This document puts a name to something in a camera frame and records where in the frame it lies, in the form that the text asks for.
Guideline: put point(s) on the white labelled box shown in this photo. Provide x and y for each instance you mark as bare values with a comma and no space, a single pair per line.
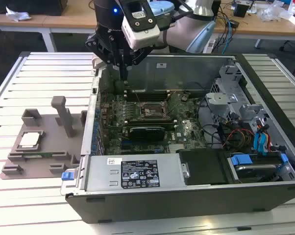
211,47

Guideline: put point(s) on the black open PC case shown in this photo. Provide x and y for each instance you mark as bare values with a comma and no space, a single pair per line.
162,210

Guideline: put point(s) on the blue plastic latch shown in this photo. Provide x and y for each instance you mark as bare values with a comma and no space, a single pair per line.
67,176

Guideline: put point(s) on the black Nvidia graphics card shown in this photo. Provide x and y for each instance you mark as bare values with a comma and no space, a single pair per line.
147,133

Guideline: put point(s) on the silver power supply unit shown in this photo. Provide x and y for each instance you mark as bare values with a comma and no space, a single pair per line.
101,171

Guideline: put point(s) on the CPU socket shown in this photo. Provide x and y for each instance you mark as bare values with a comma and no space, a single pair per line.
152,107

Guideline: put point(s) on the small silver heat sink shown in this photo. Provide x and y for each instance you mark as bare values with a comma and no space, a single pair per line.
177,147

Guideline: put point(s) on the grey parts rack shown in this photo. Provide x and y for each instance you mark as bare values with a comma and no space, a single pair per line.
52,144

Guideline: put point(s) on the large black box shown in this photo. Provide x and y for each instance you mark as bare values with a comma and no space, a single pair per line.
27,6

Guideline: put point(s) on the silver coin battery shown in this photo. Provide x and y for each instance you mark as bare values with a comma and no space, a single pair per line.
184,98

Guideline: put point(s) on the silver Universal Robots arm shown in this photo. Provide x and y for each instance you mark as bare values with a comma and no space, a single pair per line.
184,34

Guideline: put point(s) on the green RAM stick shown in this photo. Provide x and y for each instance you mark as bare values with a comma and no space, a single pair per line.
47,154

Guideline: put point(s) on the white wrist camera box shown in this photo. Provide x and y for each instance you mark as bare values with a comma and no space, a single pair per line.
142,36

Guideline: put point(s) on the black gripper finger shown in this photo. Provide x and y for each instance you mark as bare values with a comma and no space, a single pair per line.
96,45
141,57

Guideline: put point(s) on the clear plastic bags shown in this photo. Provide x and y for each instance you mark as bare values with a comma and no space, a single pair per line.
272,11

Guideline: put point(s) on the black plastic shroud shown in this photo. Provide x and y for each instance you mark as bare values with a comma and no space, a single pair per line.
204,166

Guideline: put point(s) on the hard disk in blue carrier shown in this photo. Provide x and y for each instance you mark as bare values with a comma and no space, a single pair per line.
241,160

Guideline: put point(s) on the crumpled white paper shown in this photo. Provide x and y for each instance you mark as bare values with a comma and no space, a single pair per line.
17,14

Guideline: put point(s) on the black computer tower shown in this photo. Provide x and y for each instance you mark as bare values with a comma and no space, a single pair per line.
216,8

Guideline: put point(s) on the metal drive cage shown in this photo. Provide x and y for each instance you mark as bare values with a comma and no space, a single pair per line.
217,100

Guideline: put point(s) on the RAM slot with black clips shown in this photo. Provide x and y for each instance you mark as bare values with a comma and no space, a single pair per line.
150,123
147,99
150,118
147,94

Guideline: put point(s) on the RAM slot with white clips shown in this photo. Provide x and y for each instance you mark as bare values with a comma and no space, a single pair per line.
147,92
174,126
147,97
150,121

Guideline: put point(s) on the silver topped CPU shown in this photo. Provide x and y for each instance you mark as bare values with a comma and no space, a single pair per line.
30,140

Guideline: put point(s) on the small black box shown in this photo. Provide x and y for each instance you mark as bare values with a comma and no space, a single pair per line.
240,11

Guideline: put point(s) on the metal socket locking lever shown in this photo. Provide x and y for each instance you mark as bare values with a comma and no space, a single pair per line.
138,100

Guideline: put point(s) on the black power adapter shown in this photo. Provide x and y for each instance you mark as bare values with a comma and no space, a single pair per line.
234,23

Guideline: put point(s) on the long wooden desk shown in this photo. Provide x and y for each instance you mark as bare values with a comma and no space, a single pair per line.
71,22

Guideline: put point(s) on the green Dell motherboard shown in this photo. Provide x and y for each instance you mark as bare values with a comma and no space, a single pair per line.
186,117

